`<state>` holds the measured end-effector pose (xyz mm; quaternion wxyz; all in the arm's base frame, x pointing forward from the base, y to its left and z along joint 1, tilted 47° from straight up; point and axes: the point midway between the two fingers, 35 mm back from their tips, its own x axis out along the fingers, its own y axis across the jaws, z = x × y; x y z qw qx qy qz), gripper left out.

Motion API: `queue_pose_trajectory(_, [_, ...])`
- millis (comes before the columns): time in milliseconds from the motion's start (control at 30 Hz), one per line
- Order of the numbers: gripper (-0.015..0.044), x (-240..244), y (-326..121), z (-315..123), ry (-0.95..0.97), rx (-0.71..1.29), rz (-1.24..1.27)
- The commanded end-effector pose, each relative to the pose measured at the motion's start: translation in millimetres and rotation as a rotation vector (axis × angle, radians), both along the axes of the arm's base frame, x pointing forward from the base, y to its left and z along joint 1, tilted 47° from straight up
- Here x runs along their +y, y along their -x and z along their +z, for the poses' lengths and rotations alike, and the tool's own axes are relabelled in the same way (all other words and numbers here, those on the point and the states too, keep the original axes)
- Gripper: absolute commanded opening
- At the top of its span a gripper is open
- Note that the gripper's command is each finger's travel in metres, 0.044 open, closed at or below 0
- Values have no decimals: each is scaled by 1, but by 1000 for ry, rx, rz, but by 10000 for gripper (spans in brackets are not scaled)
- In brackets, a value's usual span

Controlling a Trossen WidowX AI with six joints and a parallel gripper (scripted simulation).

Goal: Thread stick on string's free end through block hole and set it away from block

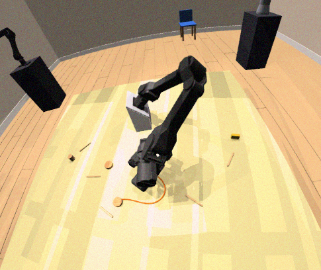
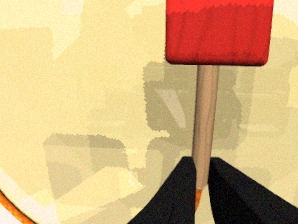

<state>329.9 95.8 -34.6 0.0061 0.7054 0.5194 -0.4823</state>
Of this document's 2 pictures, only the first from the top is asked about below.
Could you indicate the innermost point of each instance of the round wooden button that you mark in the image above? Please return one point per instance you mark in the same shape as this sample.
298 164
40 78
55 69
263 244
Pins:
117 202

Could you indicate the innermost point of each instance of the small brown wooden block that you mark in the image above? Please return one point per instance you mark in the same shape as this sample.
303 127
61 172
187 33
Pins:
235 136

